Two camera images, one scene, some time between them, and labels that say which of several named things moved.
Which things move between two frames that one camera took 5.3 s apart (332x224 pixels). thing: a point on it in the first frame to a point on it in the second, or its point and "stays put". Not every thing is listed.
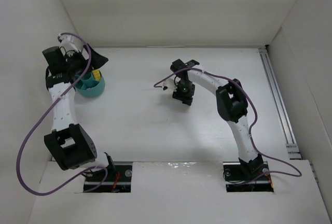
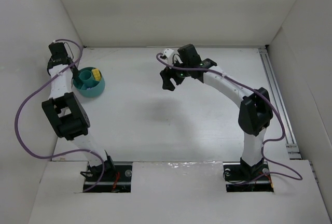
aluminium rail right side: (292, 147) stays put
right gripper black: (183, 98) to (170, 75)
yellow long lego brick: (97, 75) stays put
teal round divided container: (87, 86) stays put
